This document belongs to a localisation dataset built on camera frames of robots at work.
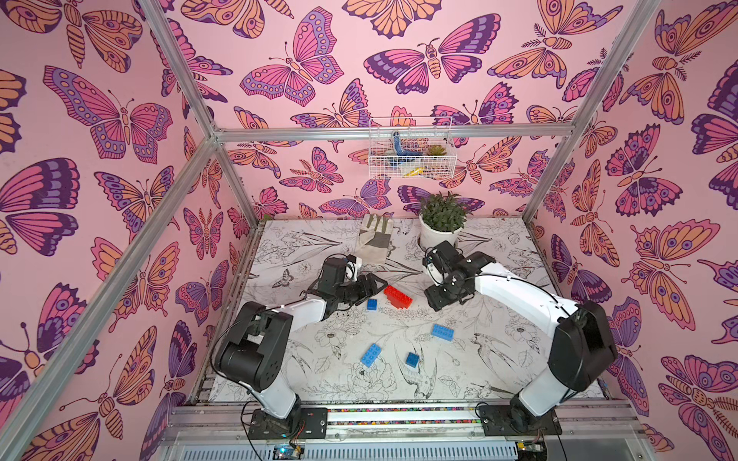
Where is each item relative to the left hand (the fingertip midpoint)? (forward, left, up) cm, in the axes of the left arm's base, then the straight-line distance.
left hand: (384, 286), depth 89 cm
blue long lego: (-11, -18, -8) cm, 23 cm away
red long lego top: (-1, -4, -5) cm, 7 cm away
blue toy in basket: (+34, -6, +24) cm, 42 cm away
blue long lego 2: (-18, +4, -8) cm, 20 cm away
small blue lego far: (-1, +4, -8) cm, 9 cm away
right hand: (-4, -17, 0) cm, 17 cm away
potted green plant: (+22, -20, +8) cm, 31 cm away
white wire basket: (+38, -9, +25) cm, 47 cm away
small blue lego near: (-19, -8, -9) cm, 23 cm away
